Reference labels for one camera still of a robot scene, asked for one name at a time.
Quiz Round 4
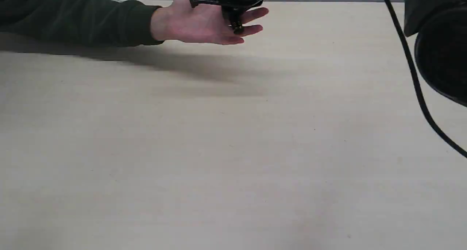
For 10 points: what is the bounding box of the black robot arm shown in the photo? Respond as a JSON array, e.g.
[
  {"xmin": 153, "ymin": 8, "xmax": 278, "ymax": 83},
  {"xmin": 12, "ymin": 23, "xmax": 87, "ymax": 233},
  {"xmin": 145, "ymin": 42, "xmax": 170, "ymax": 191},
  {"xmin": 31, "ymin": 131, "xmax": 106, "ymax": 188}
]
[{"xmin": 189, "ymin": 0, "xmax": 467, "ymax": 106}]

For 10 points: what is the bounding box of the dark green sleeved forearm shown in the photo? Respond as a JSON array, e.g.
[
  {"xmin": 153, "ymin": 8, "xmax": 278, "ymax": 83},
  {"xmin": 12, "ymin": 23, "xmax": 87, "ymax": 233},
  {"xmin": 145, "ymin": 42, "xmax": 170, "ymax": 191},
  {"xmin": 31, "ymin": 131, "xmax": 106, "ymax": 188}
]
[{"xmin": 0, "ymin": 0, "xmax": 162, "ymax": 47}]

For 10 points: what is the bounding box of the black gold handled screwdriver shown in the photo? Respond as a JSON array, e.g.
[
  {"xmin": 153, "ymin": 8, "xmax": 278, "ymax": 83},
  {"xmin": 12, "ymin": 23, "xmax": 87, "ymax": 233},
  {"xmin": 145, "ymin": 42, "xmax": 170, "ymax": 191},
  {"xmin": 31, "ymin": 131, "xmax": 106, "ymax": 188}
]
[{"xmin": 231, "ymin": 20, "xmax": 244, "ymax": 35}]

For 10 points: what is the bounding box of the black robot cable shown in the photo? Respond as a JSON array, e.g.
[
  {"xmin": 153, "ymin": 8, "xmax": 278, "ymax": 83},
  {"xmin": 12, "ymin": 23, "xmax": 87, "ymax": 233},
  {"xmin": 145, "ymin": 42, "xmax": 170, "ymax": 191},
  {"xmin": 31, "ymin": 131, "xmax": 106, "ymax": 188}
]
[{"xmin": 376, "ymin": 0, "xmax": 467, "ymax": 159}]

